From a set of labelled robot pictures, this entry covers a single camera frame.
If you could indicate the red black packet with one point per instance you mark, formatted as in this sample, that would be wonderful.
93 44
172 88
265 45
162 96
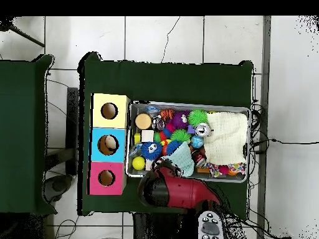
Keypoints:
198 159

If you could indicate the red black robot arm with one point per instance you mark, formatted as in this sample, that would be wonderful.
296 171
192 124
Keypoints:
179 191

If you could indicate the wooden box with three holes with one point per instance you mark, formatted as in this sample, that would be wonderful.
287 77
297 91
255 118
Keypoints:
97 145

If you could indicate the clear mesh bin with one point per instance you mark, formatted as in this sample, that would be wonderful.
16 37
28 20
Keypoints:
239 178

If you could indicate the orange tiger striped toy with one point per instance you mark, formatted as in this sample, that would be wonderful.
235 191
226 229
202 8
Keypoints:
166 114

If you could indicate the round wooden disc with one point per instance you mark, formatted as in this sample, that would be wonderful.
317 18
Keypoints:
143 121

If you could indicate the blue fuzzy ball with eyes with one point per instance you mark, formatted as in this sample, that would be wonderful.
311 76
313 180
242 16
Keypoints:
151 150

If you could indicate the small green spiky ball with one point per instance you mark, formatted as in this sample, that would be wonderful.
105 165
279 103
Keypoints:
180 135

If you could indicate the yellow block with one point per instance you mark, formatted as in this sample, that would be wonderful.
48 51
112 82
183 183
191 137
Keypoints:
137 138

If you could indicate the purple spiky ball with eyes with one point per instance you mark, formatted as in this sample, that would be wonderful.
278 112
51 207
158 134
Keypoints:
179 119

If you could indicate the mint green knit cloth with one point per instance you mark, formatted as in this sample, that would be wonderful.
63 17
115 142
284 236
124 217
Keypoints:
182 157

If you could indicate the yellow ball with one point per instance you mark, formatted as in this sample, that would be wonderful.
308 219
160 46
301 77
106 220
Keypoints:
138 163

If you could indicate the blue globe ball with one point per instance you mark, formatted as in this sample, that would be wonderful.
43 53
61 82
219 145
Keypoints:
197 142

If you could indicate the large green spiky ball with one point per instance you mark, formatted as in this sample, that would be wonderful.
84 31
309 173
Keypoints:
197 117

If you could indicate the cream waffle cloth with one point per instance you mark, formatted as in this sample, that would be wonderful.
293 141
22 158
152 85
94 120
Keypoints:
227 137

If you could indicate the green cloth side table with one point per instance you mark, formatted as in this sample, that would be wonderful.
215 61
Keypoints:
22 134

